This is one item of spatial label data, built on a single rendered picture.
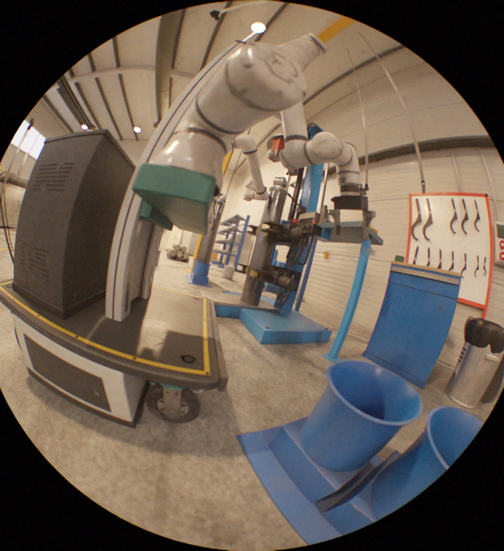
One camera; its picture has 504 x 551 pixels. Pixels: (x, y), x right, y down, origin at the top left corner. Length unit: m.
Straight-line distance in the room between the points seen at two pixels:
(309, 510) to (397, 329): 1.46
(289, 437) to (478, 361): 1.54
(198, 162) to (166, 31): 5.77
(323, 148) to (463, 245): 2.65
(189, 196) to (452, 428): 0.85
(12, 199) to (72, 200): 7.40
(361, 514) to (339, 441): 0.24
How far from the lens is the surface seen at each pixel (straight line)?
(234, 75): 0.33
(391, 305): 1.73
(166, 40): 6.14
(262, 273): 1.60
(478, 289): 2.87
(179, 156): 0.36
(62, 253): 0.53
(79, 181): 0.54
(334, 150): 0.54
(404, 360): 1.72
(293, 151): 0.63
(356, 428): 0.43
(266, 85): 0.31
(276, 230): 1.66
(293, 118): 0.70
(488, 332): 1.73
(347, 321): 1.41
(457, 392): 1.85
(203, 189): 0.33
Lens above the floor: 0.58
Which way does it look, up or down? 4 degrees down
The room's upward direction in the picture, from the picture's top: 14 degrees clockwise
